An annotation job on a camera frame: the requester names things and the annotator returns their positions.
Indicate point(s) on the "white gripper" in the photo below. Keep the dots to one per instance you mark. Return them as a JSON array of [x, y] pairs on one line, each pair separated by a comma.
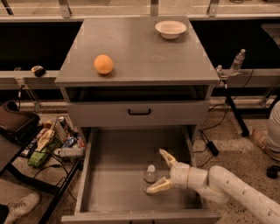
[[179, 174]]

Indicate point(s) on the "clear plastic water bottle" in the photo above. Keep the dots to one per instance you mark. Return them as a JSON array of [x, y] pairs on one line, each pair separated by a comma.
[[150, 176]]

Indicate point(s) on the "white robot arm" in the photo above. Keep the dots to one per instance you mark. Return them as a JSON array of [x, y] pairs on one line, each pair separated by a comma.
[[218, 185]]

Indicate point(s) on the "open grey bottom drawer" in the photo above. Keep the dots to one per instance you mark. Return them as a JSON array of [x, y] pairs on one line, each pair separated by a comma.
[[112, 186]]

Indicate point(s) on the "closed grey middle drawer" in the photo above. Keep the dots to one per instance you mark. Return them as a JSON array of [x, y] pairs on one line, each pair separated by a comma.
[[115, 114]]

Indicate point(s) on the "lying plastic bottle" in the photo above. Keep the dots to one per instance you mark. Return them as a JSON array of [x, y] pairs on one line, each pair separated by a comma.
[[69, 152]]

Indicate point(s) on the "grey drawer cabinet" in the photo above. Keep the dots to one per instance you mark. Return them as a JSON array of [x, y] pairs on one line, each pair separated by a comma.
[[147, 67]]

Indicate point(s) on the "water bottle on ledge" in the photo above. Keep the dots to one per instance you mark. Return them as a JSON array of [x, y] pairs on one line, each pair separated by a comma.
[[237, 62]]

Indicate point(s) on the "black power adapter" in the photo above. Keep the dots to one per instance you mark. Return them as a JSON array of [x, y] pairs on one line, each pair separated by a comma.
[[212, 148]]

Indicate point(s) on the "black stand leg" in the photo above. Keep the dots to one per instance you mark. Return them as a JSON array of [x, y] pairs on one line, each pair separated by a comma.
[[238, 117]]

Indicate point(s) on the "tan shoe right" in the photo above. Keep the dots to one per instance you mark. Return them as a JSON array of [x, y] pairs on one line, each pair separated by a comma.
[[260, 139]]

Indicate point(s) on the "black object on floor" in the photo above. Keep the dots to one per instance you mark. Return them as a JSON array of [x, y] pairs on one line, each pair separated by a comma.
[[272, 172]]

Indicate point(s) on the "person leg light trousers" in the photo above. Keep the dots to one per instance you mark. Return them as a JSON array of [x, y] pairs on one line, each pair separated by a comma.
[[274, 128]]

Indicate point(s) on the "soda can in basket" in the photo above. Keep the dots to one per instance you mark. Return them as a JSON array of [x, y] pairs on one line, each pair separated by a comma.
[[63, 122]]

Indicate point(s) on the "orange fruit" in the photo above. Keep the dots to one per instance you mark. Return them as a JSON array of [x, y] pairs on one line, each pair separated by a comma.
[[103, 64]]

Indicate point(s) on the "green snack bag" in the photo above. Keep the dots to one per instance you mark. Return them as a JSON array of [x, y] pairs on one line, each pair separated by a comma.
[[37, 158]]

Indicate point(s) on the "white bowl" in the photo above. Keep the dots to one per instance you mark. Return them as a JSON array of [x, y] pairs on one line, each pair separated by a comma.
[[170, 29]]

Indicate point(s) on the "white sneaker bottom left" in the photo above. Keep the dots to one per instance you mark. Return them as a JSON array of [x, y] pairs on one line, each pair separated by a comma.
[[15, 210]]

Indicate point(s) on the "black metal cart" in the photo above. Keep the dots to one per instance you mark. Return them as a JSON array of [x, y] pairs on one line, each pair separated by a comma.
[[52, 180]]

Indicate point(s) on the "small black yellow device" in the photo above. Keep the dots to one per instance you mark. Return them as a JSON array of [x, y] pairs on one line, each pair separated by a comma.
[[38, 71]]

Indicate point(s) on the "black drawer handle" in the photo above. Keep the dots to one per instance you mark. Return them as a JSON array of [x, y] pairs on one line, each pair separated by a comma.
[[139, 113]]

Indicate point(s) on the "wire basket of snacks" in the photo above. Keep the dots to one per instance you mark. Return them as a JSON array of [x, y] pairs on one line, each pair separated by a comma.
[[61, 138]]

